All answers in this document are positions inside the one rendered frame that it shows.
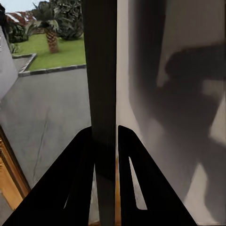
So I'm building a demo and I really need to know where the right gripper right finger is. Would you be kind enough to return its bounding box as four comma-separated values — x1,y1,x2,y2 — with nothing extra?
118,125,198,226

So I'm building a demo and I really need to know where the poster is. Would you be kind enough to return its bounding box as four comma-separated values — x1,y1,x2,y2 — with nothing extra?
81,0,118,226

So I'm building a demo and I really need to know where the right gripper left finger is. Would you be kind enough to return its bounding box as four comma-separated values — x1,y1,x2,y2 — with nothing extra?
2,127,95,226

